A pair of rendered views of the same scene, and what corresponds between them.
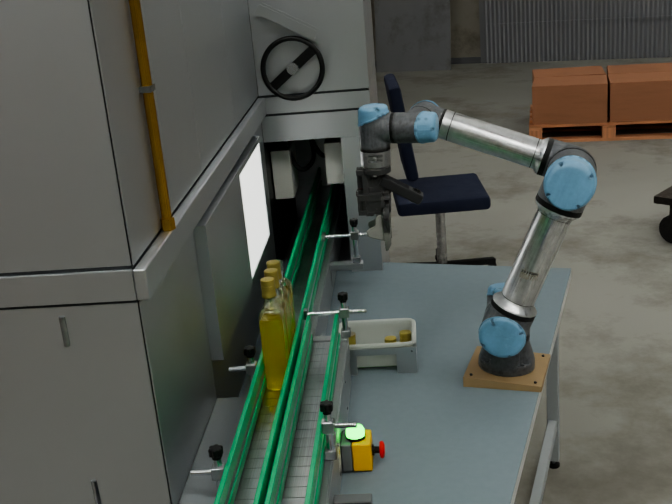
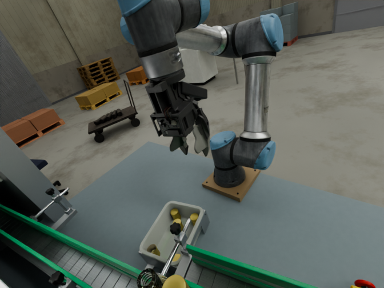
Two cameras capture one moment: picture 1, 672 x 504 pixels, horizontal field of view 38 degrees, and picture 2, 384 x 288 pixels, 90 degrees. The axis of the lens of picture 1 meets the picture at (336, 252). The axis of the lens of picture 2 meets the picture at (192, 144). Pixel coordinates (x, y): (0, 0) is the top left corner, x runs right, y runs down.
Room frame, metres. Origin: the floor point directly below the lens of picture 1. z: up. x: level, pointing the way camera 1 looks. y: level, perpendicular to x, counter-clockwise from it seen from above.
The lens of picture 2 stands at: (2.13, 0.23, 1.44)
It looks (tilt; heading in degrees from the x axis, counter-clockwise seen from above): 32 degrees down; 300
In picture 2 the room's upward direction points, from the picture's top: 18 degrees counter-clockwise
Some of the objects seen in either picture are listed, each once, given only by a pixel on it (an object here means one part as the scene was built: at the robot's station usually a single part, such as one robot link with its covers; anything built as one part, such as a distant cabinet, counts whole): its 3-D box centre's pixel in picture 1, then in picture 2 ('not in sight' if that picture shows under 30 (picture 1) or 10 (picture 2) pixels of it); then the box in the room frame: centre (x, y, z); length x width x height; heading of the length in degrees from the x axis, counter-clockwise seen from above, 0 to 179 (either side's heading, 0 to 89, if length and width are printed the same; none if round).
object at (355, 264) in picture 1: (348, 251); (60, 211); (3.03, -0.04, 0.90); 0.17 x 0.05 x 0.23; 85
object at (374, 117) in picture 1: (375, 127); (148, 15); (2.34, -0.12, 1.46); 0.09 x 0.08 x 0.11; 73
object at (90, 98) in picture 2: not in sight; (99, 95); (7.41, -4.31, 0.21); 1.23 x 0.89 x 0.43; 72
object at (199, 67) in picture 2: not in sight; (194, 57); (4.10, -4.71, 0.63); 2.67 x 0.66 x 1.26; 160
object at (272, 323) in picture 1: (275, 345); not in sight; (2.15, 0.17, 0.99); 0.06 x 0.06 x 0.21; 85
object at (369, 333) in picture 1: (377, 345); (176, 234); (2.50, -0.09, 0.80); 0.22 x 0.17 x 0.09; 85
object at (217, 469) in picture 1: (209, 477); not in sight; (1.66, 0.29, 0.94); 0.07 x 0.04 x 0.13; 85
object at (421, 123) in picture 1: (415, 126); (176, 11); (2.32, -0.22, 1.46); 0.11 x 0.11 x 0.08; 73
